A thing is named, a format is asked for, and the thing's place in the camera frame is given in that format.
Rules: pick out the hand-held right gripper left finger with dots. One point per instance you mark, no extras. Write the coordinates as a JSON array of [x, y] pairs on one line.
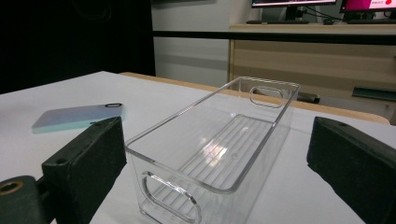
[[85, 161]]

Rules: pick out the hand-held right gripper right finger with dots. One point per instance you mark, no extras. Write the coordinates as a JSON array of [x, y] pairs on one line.
[[355, 161]]

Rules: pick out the pastel gradient phone case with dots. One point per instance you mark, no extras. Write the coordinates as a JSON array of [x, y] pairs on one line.
[[74, 118]]

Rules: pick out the clear plastic storage bin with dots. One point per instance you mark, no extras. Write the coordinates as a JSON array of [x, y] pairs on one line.
[[218, 149]]

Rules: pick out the black curved object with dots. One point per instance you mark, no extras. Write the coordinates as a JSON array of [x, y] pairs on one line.
[[308, 97]]

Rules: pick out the light wooden desk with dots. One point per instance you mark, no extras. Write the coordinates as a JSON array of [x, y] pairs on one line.
[[311, 62]]

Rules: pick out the black curtain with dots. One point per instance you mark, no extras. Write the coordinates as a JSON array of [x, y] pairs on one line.
[[74, 37]]

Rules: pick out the black keyboard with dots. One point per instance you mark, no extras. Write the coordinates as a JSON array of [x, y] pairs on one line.
[[372, 21], [277, 22]]

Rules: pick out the white cabinet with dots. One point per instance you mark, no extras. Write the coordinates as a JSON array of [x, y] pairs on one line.
[[190, 59]]

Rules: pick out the computer monitor with pink screen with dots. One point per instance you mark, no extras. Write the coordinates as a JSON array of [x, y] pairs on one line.
[[367, 4]]

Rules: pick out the computer monitor with black stand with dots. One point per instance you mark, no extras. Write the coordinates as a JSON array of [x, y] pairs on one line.
[[292, 2]]

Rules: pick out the black horizontal frame bar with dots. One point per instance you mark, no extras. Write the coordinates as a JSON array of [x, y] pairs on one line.
[[280, 36]]

